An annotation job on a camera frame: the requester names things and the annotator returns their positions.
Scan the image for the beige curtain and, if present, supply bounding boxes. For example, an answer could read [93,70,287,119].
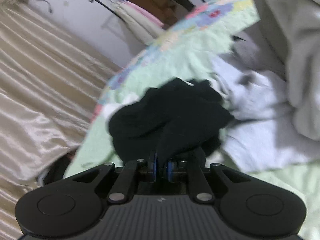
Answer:
[0,0,123,240]

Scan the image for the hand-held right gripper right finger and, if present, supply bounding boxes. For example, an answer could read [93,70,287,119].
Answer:
[165,156,252,204]

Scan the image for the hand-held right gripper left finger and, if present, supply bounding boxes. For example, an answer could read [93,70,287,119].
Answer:
[71,150,158,204]

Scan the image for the white garment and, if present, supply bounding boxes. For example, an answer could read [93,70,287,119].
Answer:
[250,0,320,140]

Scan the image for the hanging pale clothes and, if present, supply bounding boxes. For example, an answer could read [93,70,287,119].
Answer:
[114,0,165,39]

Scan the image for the black garment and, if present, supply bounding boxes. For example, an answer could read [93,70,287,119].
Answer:
[108,77,235,168]

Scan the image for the wall cable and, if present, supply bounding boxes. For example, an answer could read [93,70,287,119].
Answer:
[30,0,53,13]

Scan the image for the light green patchwork quilt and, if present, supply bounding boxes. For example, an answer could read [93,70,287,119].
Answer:
[64,0,320,238]

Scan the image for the light grey garment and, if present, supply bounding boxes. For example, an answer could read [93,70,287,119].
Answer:
[210,36,320,173]

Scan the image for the black metal clothes rack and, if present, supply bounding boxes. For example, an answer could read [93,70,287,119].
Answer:
[90,0,125,20]

